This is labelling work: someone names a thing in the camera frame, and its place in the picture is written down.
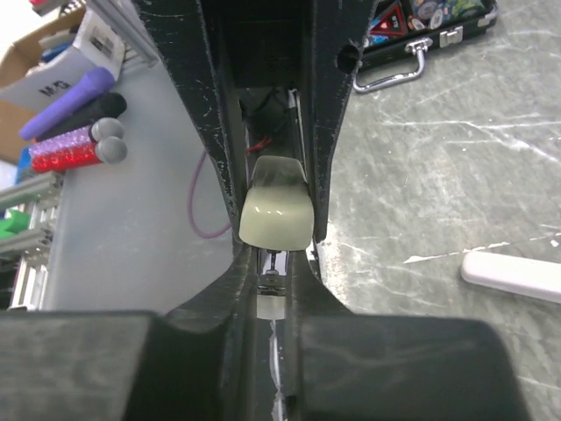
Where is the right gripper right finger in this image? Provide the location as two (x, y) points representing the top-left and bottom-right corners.
(285, 1), (530, 420)

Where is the purple marker pen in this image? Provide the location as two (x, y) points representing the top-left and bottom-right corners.
(18, 67), (116, 141)

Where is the cardboard box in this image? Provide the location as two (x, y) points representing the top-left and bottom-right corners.
(0, 8), (89, 163)

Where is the white stapler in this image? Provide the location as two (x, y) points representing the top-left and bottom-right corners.
(460, 252), (560, 303)

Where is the black poker chip case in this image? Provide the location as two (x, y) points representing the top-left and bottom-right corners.
(353, 0), (499, 94)

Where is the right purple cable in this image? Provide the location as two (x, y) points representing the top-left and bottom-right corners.
(188, 151), (232, 240)

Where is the purple glitter tube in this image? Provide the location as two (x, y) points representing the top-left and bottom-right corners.
(28, 118), (124, 158)

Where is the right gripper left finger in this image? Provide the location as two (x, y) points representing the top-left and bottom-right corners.
(1, 1), (255, 420)

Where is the black marker pen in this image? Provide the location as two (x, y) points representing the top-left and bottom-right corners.
(34, 92), (127, 142)

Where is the red glitter tube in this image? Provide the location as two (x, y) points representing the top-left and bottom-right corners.
(31, 137), (128, 173)

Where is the green plastic piece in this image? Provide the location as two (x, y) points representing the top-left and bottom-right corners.
(0, 210), (31, 239)

